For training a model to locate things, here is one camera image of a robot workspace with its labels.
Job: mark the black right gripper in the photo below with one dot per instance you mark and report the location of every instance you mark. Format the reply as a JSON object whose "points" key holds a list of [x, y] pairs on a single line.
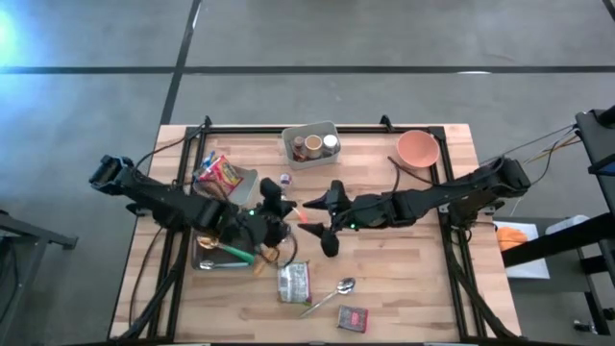
{"points": [[372, 211]]}

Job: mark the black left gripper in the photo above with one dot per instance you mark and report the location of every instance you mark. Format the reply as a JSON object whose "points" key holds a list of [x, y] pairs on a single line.
{"points": [[245, 228]]}

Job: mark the dark brown spice jar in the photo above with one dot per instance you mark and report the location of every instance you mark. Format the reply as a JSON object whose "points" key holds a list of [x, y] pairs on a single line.
{"points": [[299, 149]]}

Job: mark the spice jar with tan lid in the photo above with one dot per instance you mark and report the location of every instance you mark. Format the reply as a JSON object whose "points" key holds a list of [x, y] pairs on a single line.
{"points": [[313, 144]]}

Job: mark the spice jar with white lid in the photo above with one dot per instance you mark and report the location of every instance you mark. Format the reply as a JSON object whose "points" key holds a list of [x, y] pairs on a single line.
{"points": [[330, 141]]}

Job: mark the dark brown plastic tray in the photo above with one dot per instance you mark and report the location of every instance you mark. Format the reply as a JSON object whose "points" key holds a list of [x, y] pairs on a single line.
{"points": [[206, 254]]}

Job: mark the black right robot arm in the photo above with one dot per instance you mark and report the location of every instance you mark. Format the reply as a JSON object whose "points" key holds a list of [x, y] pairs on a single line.
{"points": [[456, 194]]}

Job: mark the small glass jar red label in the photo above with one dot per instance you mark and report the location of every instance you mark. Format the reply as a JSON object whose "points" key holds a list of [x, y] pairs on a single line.
{"points": [[286, 179]]}

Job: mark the white plastic storage bin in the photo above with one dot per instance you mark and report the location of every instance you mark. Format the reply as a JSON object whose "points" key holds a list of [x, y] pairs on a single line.
{"points": [[310, 164], [245, 187]]}

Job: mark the plain all-metal spoon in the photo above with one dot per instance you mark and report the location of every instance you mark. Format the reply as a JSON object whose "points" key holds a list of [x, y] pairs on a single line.
{"points": [[345, 285]]}

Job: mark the silver snack bag red edge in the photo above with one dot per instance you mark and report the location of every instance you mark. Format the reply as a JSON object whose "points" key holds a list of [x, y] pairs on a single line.
{"points": [[293, 283]]}

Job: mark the red and gold tin box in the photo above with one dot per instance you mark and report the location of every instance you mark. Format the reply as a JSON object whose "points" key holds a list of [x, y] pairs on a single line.
{"points": [[352, 318]]}

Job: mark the salmon pink bowl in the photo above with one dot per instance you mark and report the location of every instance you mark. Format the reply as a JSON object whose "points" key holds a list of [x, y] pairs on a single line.
{"points": [[417, 149]]}

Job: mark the black table clamp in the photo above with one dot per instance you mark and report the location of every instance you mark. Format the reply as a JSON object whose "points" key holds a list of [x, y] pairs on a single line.
{"points": [[207, 121], [385, 120]]}

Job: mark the orange fabric item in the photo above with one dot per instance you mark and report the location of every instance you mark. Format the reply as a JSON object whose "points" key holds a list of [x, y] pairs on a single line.
{"points": [[510, 239]]}

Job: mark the white paper sheet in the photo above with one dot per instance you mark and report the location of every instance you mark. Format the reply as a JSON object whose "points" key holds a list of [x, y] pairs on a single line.
{"points": [[528, 269]]}

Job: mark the black overhead beam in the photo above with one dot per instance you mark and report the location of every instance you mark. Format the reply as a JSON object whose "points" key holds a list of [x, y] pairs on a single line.
{"points": [[552, 242]]}

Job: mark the white plastic container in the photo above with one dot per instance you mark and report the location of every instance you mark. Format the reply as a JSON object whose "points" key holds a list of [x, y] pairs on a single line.
{"points": [[567, 224]]}

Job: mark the grey metal stand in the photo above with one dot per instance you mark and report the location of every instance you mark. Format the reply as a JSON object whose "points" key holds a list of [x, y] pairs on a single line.
{"points": [[29, 230]]}

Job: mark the black desk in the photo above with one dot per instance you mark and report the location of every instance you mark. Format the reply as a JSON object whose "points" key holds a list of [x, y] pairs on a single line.
{"points": [[598, 144]]}

